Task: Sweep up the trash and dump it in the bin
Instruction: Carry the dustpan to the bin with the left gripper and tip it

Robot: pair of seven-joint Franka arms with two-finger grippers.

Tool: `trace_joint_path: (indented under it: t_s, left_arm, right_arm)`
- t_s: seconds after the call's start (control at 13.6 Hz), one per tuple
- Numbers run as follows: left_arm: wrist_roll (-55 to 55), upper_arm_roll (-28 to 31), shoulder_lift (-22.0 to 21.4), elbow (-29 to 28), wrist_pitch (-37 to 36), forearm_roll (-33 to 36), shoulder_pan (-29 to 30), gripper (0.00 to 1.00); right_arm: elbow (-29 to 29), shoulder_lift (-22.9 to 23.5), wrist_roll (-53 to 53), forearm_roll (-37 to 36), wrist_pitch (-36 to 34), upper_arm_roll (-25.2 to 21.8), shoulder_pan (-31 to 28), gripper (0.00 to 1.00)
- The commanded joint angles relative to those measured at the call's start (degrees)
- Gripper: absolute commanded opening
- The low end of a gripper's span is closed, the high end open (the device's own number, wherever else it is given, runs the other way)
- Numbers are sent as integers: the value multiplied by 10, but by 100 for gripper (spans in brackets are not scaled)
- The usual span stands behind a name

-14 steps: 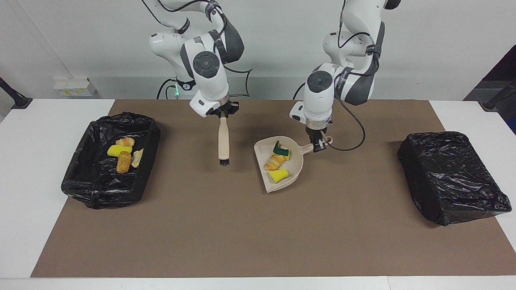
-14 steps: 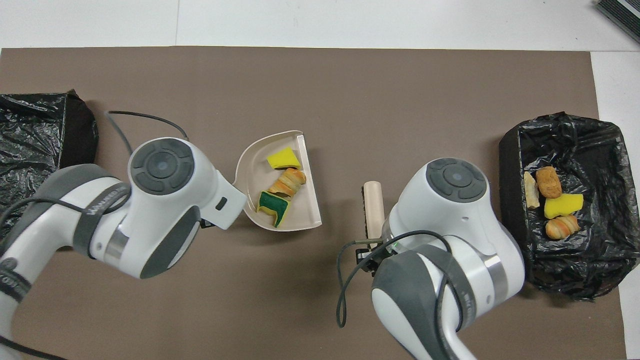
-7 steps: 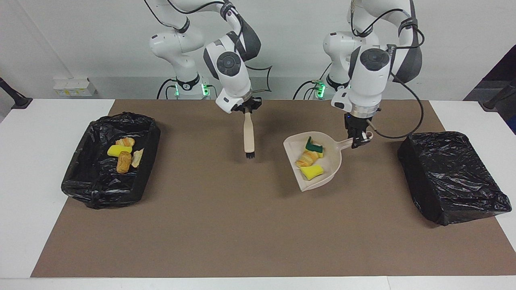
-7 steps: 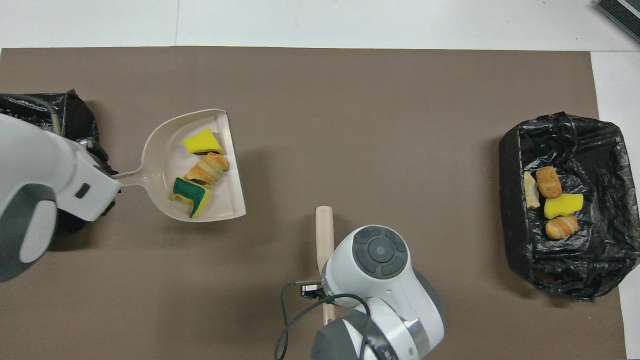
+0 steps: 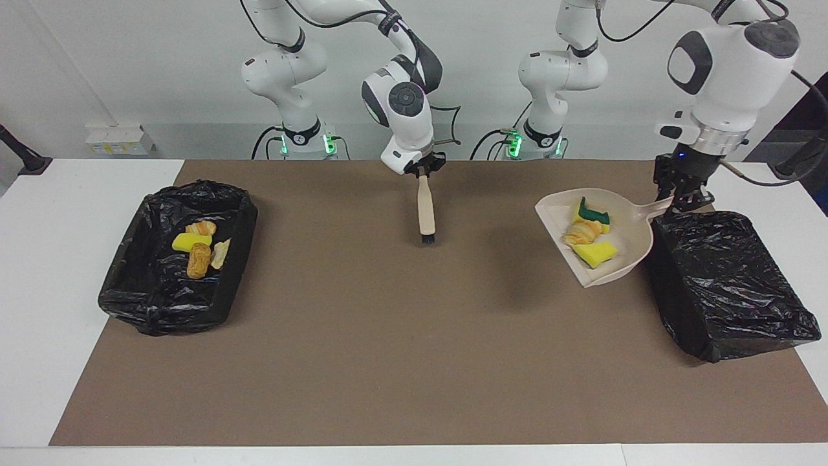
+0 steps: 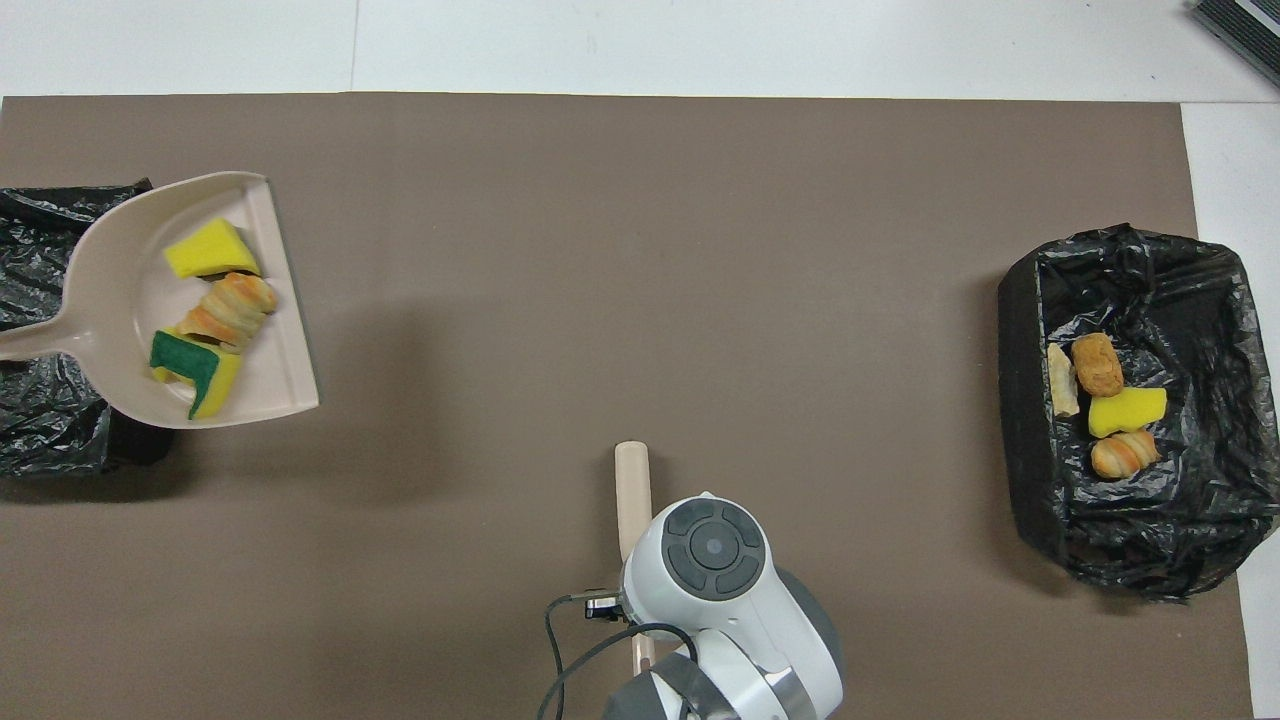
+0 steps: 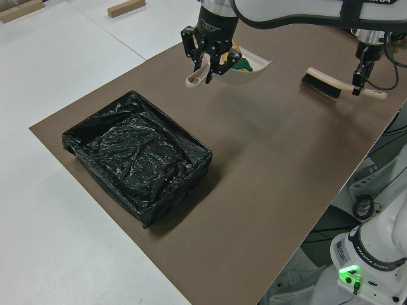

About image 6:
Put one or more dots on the yellow and green sponge piece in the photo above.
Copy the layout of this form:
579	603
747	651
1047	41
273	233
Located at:
190	360

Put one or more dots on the bin with black bag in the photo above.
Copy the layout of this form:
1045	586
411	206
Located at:
1180	300
40	430

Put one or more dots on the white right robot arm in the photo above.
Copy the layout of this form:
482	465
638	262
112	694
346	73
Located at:
720	620

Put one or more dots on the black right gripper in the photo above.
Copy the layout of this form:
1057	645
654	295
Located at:
603	605

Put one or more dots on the brown table mat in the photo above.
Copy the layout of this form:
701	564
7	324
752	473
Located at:
700	250

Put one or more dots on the pale bread piece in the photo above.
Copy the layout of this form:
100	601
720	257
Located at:
1062	380

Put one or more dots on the beige hand brush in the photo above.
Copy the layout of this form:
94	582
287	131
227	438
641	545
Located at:
632	490

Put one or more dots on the black ribbed device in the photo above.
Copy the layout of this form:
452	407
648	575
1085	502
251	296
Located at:
1245	30

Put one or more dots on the striped croissant piece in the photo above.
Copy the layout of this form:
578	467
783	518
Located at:
235	305
1125	455

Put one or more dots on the beige plastic dustpan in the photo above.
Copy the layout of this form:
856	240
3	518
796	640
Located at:
120	300

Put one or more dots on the brown bread roll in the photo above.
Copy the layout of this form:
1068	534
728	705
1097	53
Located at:
1098	365

